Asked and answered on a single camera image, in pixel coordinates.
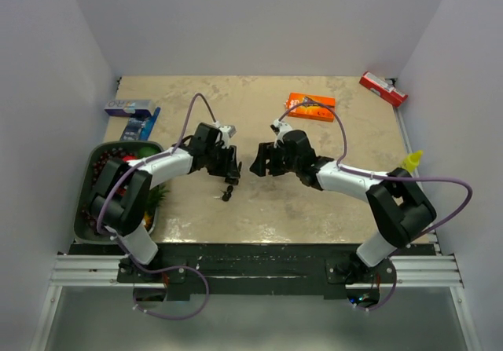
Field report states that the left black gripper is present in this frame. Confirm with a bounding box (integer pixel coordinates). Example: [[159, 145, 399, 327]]
[[205, 144, 239, 178]]

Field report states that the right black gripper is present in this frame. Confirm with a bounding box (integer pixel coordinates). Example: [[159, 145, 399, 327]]
[[250, 142, 301, 177]]

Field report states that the orange black padlock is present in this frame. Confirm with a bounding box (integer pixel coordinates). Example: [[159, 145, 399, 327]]
[[225, 176, 240, 185]]

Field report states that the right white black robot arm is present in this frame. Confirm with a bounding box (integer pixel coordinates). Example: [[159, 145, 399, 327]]
[[250, 130, 437, 284]]

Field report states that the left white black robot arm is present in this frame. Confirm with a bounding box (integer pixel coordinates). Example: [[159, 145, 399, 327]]
[[88, 123, 241, 284]]

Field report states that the orange razor box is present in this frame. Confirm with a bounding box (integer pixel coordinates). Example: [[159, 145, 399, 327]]
[[285, 93, 336, 122]]

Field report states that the orange toy pineapple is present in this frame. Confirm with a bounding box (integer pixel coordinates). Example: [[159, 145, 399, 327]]
[[143, 185, 169, 232]]

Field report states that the green lime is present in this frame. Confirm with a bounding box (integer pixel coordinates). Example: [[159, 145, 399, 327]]
[[138, 146, 158, 159]]

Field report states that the red apple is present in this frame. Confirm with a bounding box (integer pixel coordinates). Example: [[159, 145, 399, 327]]
[[122, 155, 137, 162]]

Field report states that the white blue toothpaste box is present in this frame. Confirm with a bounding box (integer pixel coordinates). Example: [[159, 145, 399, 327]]
[[104, 99, 156, 118]]

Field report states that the red box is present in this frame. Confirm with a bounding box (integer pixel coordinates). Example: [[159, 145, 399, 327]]
[[359, 71, 408, 108]]

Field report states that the grey fruit tray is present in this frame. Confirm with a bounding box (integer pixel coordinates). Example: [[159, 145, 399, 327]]
[[73, 141, 163, 245]]

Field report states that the dark red grape bunch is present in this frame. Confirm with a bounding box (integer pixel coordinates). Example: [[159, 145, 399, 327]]
[[79, 148, 127, 234]]

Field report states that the yellow glue bottle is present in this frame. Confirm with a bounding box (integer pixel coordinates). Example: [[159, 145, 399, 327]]
[[400, 150, 424, 174]]

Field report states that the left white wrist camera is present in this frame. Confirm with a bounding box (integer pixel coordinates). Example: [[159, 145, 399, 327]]
[[213, 121, 237, 148]]

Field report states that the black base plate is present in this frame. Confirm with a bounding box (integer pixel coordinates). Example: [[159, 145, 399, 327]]
[[68, 243, 434, 301]]

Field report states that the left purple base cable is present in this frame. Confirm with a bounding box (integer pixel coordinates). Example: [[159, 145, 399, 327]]
[[121, 248, 212, 321]]

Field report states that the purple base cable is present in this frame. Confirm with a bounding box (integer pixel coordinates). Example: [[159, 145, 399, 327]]
[[352, 256, 398, 313], [121, 248, 212, 321]]

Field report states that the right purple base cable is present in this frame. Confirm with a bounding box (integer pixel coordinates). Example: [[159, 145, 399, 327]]
[[352, 256, 398, 313]]

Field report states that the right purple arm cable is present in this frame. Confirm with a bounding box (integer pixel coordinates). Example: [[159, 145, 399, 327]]
[[276, 101, 473, 250]]

